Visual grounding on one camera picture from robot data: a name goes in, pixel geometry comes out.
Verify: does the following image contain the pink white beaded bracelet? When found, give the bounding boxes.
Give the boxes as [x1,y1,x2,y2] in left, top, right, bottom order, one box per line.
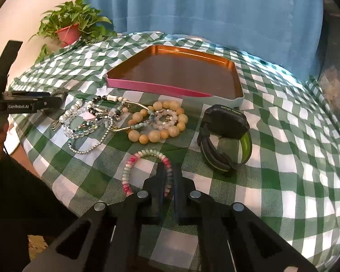
[121,148,174,197]

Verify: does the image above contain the pearl bar brooch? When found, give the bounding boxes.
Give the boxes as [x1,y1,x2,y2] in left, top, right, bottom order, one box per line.
[51,100,85,131]

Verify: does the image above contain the black green smart watch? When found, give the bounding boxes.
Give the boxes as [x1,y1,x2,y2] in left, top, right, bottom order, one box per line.
[197,104,252,177]

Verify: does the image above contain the clear crystal bead bracelet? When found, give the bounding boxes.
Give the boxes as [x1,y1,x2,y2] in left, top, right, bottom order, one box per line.
[62,110,109,141]

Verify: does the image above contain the green white checkered tablecloth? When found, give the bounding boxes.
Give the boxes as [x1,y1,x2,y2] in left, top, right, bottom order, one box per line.
[10,32,340,271]

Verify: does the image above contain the green potted plant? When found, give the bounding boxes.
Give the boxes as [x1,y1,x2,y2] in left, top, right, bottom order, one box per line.
[32,0,117,48]

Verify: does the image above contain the pink copper metal tray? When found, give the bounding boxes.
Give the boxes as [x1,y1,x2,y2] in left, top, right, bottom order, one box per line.
[106,45,244,107]

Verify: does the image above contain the blue curtain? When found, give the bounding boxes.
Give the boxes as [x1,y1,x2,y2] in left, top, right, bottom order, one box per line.
[85,0,324,80]

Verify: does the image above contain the large wooden bead bracelet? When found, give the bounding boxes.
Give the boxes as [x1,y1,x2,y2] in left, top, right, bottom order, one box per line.
[127,100,189,144]

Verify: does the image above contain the small pastel bead bracelet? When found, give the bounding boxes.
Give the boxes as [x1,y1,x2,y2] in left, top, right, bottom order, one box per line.
[154,109,179,130]

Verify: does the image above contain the black white stone bracelet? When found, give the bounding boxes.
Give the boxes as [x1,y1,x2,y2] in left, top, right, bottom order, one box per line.
[85,95,130,122]

